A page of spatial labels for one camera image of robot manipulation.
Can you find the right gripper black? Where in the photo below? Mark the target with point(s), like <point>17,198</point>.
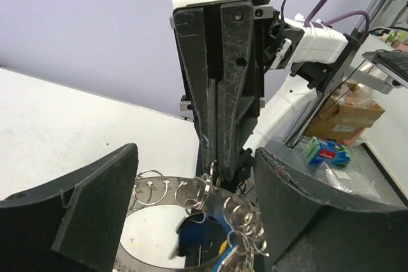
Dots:
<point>221,48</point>

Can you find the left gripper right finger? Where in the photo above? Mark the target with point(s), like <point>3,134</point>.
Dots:
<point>312,226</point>

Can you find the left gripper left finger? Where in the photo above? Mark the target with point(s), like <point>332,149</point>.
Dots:
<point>72,223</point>

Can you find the large metal keyring band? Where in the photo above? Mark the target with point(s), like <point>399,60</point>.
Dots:
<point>204,202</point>

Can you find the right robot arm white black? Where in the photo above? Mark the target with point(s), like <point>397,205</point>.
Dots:
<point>305,62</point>

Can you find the green blue packet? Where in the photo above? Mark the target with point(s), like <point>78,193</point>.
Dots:
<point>319,150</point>

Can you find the blue key tag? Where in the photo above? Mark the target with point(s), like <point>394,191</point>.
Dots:
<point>199,240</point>

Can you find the cardboard box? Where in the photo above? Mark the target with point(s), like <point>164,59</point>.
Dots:
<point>347,112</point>

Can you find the black keyboard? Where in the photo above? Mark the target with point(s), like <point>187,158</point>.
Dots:
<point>395,61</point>

